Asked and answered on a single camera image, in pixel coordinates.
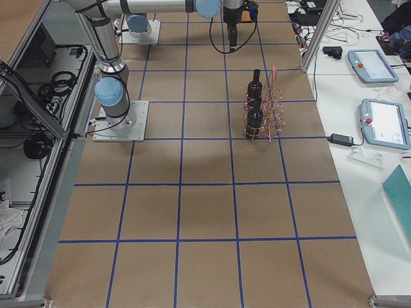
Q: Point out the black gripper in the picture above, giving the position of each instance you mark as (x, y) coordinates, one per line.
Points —
(231, 15)

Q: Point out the dark wine bottle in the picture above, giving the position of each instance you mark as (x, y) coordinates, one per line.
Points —
(254, 119)
(254, 88)

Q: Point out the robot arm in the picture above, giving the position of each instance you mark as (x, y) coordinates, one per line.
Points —
(138, 25)
(96, 17)

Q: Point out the teach pendant far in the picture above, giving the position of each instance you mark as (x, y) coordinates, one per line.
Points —
(371, 66)

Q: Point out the teach pendant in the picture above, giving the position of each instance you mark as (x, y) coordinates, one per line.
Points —
(371, 66)
(384, 124)

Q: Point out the black power brick right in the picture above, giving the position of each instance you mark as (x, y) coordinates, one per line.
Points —
(342, 140)

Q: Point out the teach pendant near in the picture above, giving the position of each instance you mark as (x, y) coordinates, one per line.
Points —
(384, 124)

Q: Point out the clear acrylic stand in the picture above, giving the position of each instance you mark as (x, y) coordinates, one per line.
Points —
(374, 160)

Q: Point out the teal board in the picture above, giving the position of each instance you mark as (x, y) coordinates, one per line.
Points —
(397, 189)

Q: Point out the white crumpled cloth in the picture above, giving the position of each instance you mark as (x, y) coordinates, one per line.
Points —
(11, 218)

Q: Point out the copper wire bottle basket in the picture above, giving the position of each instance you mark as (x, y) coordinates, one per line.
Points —
(273, 123)

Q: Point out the aluminium frame post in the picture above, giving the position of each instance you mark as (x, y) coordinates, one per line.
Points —
(324, 21)

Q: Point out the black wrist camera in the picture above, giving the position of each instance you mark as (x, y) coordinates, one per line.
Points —
(333, 51)

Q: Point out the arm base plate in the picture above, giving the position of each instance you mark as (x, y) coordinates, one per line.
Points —
(149, 37)
(123, 129)

